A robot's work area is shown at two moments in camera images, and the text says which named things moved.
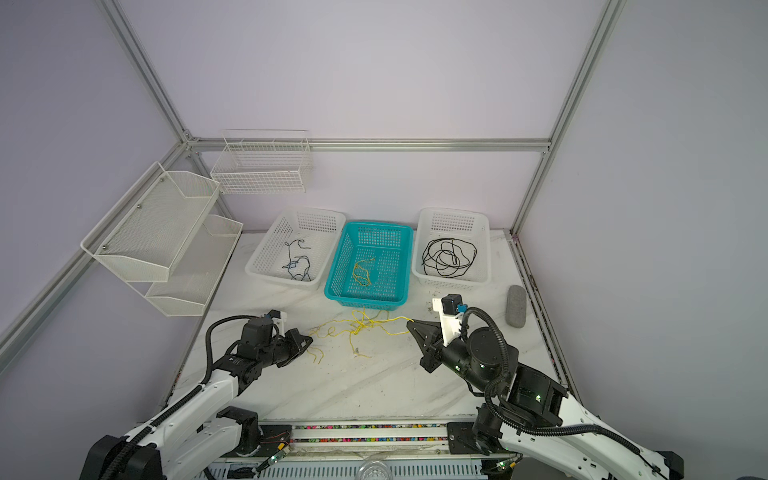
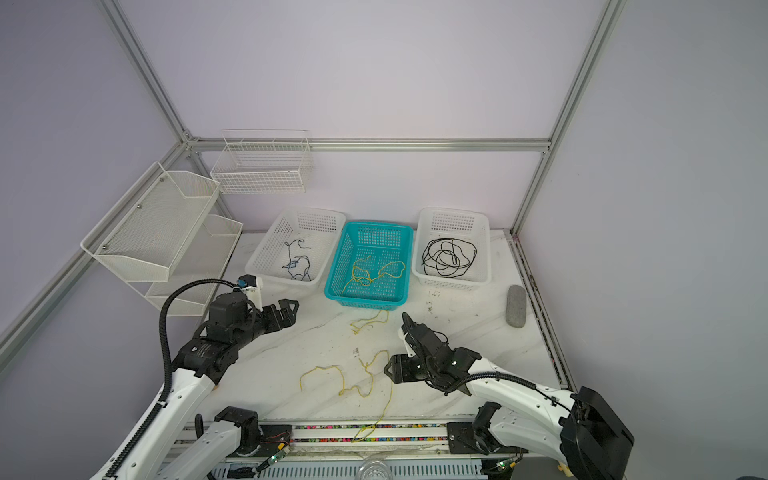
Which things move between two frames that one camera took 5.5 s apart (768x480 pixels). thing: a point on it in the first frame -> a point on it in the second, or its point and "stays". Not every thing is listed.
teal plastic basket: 373,266 stays
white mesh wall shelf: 160,241 stays
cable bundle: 359,321 -> 381,318
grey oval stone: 516,307 stays
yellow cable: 367,272 stays
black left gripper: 295,348 -> 287,317
